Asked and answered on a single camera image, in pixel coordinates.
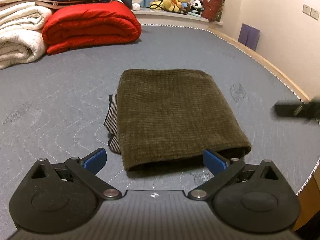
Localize olive corduroy pants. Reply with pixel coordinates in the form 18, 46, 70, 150
104, 69, 252, 171

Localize white folded blanket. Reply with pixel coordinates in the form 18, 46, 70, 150
1, 2, 53, 69

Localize red folded quilt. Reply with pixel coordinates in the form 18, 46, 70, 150
42, 1, 142, 55

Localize dark red cushion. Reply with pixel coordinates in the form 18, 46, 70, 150
202, 0, 225, 22

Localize panda plush toy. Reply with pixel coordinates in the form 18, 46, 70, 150
190, 0, 204, 16

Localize yellow plush toy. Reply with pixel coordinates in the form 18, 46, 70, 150
149, 0, 191, 14

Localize wooden bed frame edge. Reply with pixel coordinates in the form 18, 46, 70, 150
208, 28, 311, 102

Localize purple folder against wall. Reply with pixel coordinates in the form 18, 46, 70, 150
238, 23, 260, 51

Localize white wall switch plate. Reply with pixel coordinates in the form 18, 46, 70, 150
303, 4, 311, 16

